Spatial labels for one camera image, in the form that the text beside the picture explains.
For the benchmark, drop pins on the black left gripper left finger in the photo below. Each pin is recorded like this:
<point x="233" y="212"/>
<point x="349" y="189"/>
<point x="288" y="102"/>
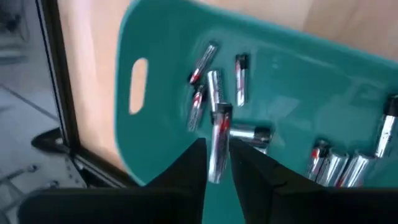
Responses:
<point x="189" y="186"/>

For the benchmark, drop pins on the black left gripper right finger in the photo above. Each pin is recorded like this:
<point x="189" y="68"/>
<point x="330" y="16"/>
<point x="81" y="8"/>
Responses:
<point x="264" y="193"/>

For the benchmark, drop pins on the light teal plastic bin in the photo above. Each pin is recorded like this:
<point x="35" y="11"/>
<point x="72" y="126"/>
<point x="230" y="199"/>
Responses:
<point x="295" y="93"/>

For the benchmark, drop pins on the grey metal base plate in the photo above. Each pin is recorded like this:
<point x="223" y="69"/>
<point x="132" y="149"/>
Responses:
<point x="37" y="186"/>

